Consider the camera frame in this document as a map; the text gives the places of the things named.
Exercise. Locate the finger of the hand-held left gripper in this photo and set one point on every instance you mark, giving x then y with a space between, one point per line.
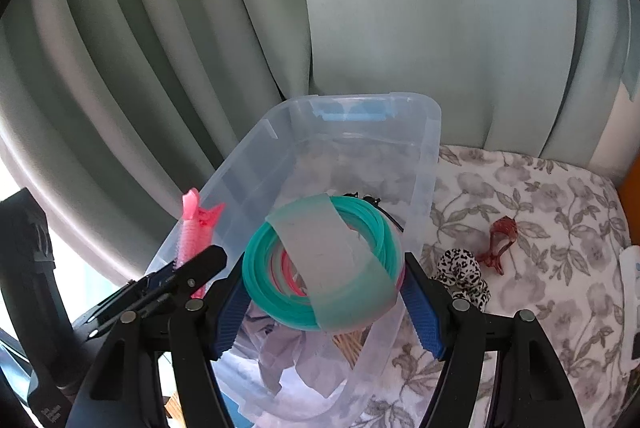
200 270

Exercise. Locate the dalmatian print scrunchie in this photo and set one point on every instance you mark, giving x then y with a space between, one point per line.
462 265

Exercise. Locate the white crumpled plastic bag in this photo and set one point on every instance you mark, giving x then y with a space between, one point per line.
290 353

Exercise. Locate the light wooden crate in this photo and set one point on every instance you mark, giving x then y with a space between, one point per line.
170 410

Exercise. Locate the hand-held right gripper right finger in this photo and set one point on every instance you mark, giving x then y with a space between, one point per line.
425 313

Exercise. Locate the teal and pink bangle bundle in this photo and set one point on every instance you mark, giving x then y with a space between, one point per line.
260 278

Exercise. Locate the clear plastic storage container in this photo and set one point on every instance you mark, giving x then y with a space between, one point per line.
350 143

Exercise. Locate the orange wooden board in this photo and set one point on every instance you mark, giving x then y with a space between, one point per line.
631 188

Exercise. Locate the red-brown hair claw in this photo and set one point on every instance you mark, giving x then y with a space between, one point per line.
505 228

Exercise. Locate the pink hair clip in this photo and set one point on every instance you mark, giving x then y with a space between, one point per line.
192 238

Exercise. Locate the black decorated headband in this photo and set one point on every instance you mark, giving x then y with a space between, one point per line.
387 215

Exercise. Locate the grey floral bedsheet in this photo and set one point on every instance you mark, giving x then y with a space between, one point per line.
550 208

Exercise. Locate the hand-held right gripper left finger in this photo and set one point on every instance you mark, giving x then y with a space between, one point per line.
230 318

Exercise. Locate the grey-green curtain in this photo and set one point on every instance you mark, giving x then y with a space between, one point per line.
400 8

